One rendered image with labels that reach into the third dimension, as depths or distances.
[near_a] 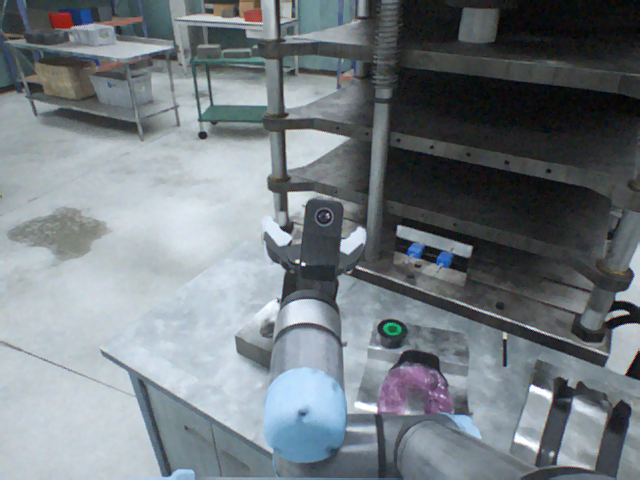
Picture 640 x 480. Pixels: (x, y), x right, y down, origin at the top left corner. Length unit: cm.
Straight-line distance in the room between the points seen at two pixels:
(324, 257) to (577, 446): 82
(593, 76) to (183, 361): 134
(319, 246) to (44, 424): 212
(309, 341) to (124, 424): 196
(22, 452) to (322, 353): 211
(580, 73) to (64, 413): 239
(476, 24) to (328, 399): 143
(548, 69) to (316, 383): 116
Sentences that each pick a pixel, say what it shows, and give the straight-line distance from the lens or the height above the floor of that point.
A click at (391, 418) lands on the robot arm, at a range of 54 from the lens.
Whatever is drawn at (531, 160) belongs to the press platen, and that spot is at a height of 129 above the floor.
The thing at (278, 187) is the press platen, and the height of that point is 102.
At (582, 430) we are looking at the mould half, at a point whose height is 91.
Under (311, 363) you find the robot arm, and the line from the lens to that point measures 44.
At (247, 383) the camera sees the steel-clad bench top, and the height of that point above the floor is 80.
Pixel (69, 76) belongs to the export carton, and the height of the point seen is 54.
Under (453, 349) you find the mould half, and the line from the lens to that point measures 128.
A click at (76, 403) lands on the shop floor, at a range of 255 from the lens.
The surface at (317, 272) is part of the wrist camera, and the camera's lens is 53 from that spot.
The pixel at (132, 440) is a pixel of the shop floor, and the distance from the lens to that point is 231.
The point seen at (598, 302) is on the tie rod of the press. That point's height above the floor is 93.
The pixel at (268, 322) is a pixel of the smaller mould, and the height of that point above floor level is 86.
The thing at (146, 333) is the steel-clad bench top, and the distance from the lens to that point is 153.
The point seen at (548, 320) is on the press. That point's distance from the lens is 167.
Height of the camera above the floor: 180
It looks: 33 degrees down
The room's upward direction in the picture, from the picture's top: straight up
